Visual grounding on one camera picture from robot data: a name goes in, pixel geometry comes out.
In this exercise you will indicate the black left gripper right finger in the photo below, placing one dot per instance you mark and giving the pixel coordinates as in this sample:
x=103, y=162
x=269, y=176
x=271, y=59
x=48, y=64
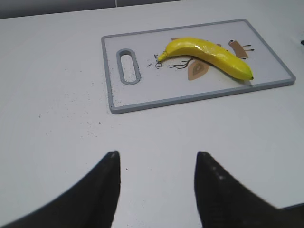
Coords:
x=223, y=202

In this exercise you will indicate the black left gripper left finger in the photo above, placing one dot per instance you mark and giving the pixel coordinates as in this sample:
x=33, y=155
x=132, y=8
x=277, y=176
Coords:
x=90, y=203

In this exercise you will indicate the grey rimmed cutting board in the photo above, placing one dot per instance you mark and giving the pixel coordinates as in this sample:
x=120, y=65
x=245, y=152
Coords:
x=136, y=81

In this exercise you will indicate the yellow plastic banana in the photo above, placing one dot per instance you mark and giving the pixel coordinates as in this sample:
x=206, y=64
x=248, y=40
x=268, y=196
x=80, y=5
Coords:
x=208, y=52

